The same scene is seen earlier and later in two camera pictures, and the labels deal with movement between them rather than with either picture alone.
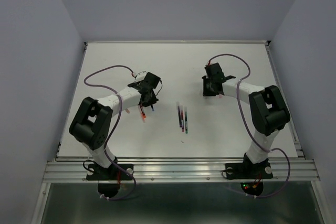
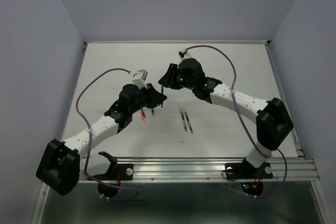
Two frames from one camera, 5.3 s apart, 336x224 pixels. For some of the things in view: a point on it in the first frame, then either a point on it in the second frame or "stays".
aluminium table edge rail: [273, 66] stays
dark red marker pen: [182, 118] to [161, 104]
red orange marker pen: [143, 113] stays
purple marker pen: [179, 116] to [184, 120]
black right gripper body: [208, 89] to [189, 82]
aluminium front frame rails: [180, 170] stays
